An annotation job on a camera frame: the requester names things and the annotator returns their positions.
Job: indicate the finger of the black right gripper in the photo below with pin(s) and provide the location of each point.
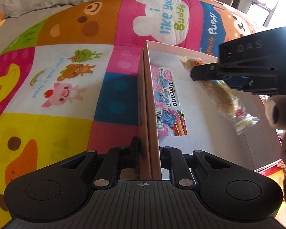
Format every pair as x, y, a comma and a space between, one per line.
208, 72
240, 83

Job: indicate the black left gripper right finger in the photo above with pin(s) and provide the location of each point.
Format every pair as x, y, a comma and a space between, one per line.
185, 170

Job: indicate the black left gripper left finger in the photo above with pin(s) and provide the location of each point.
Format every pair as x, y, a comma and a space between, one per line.
103, 170

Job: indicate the sesame stick snack packet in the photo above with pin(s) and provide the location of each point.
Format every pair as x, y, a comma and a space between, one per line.
225, 99

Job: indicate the pink Volcano snack pack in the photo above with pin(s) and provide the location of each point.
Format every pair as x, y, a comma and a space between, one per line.
168, 108

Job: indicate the pink cardboard box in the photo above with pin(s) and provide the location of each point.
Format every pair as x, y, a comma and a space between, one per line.
256, 148

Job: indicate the colourful cartoon play mat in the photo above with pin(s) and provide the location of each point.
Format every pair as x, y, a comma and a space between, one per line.
69, 84

